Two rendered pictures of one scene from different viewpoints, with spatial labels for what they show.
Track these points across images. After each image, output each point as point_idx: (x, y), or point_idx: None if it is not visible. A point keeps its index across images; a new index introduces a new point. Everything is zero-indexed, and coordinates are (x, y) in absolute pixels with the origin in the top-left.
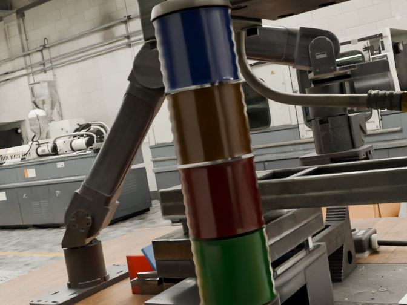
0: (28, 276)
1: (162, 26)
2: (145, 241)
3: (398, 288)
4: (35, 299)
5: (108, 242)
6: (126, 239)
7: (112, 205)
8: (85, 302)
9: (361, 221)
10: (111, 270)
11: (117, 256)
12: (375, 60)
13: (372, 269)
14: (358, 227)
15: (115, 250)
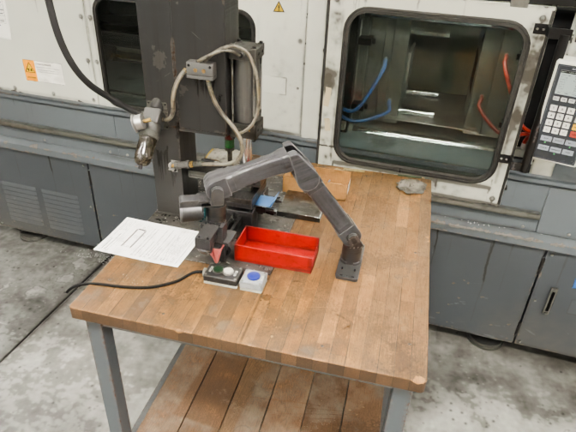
0: (417, 283)
1: None
2: (381, 334)
3: None
4: (363, 246)
5: (422, 340)
6: (407, 343)
7: (334, 229)
8: (337, 248)
9: (207, 328)
10: (350, 270)
11: (378, 304)
12: (186, 195)
13: (209, 257)
14: (211, 315)
15: (393, 318)
